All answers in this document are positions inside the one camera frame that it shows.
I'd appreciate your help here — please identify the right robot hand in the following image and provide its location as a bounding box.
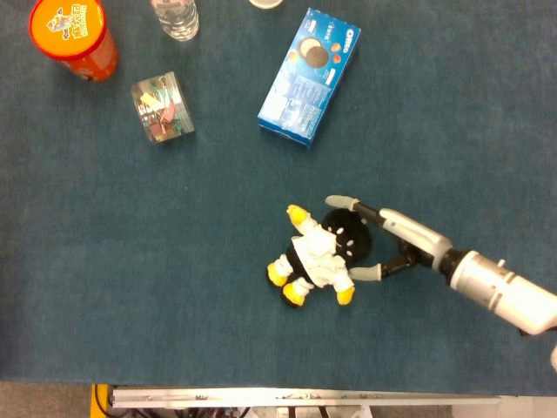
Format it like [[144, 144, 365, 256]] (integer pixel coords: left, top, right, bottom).
[[324, 194, 462, 283]]

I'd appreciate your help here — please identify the black and white plush toy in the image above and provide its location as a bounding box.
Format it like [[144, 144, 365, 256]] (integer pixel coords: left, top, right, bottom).
[[265, 204, 374, 308]]

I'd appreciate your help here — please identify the blue Oreo cookie box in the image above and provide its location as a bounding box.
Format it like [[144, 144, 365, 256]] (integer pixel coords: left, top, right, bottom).
[[257, 7, 362, 149]]

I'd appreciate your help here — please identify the clear box of binder clips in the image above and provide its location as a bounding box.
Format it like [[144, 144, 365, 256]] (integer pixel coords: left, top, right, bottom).
[[131, 71, 195, 145]]

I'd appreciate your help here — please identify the blue felt table cloth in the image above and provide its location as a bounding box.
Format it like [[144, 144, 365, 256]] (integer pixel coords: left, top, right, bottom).
[[0, 0, 557, 398]]

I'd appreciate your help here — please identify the clear plastic water bottle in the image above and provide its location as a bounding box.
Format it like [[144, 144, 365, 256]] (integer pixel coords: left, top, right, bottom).
[[150, 0, 200, 43]]

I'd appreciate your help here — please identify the red orange snack canister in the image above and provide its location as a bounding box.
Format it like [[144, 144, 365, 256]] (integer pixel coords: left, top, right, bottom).
[[29, 0, 120, 83]]

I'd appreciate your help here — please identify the aluminium frame rail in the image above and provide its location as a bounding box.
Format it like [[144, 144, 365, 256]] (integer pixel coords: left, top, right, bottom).
[[109, 386, 501, 409]]

